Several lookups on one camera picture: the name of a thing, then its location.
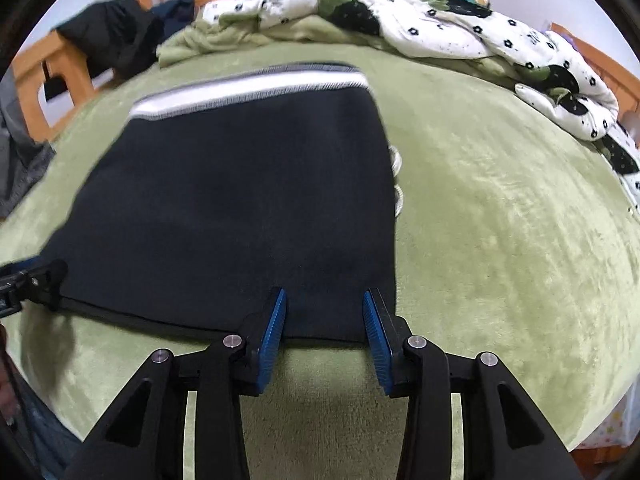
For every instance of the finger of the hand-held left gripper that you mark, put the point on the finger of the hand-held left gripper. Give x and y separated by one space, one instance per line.
42 280

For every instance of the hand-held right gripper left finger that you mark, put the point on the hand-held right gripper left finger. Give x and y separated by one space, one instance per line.
272 332

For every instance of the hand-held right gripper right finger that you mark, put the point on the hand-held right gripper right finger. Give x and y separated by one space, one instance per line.
377 335

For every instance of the green fleece blanket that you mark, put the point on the green fleece blanket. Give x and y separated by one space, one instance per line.
500 260

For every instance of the black pants with white stripes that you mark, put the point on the black pants with white stripes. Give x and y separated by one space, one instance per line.
235 185

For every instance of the black jacket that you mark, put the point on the black jacket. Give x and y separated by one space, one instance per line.
115 30

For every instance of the floral bed sheet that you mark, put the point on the floral bed sheet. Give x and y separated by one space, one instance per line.
607 425

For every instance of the wooden bed frame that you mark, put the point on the wooden bed frame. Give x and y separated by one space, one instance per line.
35 85

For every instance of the dark blue garment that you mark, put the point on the dark blue garment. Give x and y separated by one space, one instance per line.
175 15

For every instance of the grey jeans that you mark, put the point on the grey jeans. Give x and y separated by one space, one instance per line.
20 160

